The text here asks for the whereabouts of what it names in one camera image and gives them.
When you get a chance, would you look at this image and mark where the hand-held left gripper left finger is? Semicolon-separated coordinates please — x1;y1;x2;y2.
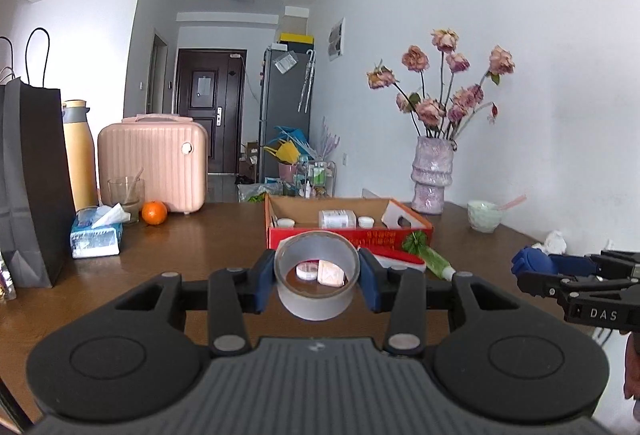
115;249;276;357

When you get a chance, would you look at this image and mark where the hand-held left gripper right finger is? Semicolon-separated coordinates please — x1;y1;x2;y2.
357;247;521;358

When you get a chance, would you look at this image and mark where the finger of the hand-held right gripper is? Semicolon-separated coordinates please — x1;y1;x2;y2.
517;274;640;301
511;247;640;278

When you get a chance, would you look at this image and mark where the red cardboard box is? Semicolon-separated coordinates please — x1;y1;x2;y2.
264;192;434;250

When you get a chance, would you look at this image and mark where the grey tape roll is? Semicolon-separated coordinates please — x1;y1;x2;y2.
274;231;361;321

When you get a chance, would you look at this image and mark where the green vegetable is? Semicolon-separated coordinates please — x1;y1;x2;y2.
401;231;457;280

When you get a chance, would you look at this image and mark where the clear container of white beads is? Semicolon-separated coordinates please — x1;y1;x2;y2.
318;210;357;230

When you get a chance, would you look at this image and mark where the person's right hand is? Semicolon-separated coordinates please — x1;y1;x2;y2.
623;331;640;400

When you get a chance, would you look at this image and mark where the crumpled white tissue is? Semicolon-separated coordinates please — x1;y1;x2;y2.
532;231;568;256

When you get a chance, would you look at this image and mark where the pale green bowl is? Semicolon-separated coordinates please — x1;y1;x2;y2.
467;200;502;233

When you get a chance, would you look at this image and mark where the clear bag of greens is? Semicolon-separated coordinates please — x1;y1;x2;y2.
237;182;283;203

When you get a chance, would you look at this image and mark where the pink textured vase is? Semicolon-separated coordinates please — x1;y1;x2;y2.
411;136;455;215

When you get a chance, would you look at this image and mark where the yellow plastic item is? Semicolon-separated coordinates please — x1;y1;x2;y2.
263;141;299;165

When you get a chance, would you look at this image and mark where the orange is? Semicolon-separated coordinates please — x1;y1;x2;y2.
141;200;168;226

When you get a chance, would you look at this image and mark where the pale lavender bunch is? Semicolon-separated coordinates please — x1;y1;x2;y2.
320;116;342;161

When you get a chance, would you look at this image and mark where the clear glass cup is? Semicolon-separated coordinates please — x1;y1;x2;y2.
107;176;146;223

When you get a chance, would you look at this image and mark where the pink hard-shell suitcase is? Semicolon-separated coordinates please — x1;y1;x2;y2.
97;114;208;216

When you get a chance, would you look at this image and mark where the dark brown entrance door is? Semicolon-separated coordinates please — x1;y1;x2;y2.
173;48;247;175

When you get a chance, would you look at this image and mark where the grey refrigerator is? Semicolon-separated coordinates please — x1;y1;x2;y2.
258;44;314;183

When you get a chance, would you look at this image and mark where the blue tissue pack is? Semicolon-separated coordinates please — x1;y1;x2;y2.
70;202;124;259

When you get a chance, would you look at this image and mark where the dried pink rose bouquet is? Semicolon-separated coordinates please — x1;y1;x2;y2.
367;29;516;141

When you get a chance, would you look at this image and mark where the clear folded umbrella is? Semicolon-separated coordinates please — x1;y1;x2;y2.
298;49;317;113

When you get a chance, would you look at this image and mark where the white paper sheet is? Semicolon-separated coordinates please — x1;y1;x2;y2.
274;52;299;75

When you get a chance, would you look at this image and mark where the yellow thermos bottle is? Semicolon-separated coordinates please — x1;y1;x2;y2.
61;100;98;212

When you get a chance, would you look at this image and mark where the grey interior door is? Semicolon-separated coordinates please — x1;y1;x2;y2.
147;32;169;116

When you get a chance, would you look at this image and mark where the black paper bag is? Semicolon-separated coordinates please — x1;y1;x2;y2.
0;28;76;288

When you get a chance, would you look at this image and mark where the silver foil packet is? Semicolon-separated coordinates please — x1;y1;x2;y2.
0;255;17;301

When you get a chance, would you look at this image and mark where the wire trolley rack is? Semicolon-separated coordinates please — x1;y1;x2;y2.
294;159;337;198

